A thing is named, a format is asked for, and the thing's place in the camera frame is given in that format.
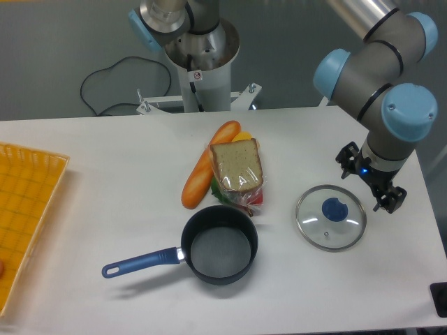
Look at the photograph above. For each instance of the bagged toast slices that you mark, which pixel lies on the bagged toast slices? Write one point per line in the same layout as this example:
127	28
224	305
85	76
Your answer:
238	170

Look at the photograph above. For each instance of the red bell pepper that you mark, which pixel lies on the red bell pepper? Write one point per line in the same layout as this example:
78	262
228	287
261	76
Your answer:
256	199

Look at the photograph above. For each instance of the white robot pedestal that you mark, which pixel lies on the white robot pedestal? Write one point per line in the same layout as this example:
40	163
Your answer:
203	64

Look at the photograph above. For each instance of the orange baguette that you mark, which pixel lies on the orange baguette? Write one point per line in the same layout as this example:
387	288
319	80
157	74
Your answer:
199	181

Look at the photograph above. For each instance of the glass lid blue knob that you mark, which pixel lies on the glass lid blue knob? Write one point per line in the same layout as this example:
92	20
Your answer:
330	218

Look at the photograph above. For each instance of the yellow bell pepper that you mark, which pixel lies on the yellow bell pepper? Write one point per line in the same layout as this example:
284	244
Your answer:
242	136

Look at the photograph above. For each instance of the black corner device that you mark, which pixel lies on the black corner device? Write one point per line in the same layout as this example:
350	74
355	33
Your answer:
439	296

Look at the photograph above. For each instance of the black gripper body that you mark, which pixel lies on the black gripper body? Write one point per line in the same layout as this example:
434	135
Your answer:
379	181

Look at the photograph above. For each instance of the green bell pepper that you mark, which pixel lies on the green bell pepper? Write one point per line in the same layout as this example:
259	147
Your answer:
217	192

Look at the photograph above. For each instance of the yellow woven basket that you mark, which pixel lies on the yellow woven basket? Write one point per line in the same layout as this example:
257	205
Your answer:
29	180

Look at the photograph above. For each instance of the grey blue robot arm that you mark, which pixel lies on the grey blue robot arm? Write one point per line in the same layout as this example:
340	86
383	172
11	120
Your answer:
397	116

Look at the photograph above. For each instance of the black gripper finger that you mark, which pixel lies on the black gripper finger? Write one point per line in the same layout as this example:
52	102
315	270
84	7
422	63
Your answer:
347	158
389	200

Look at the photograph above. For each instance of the black saucepan blue handle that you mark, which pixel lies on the black saucepan blue handle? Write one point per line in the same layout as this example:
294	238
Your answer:
219	244

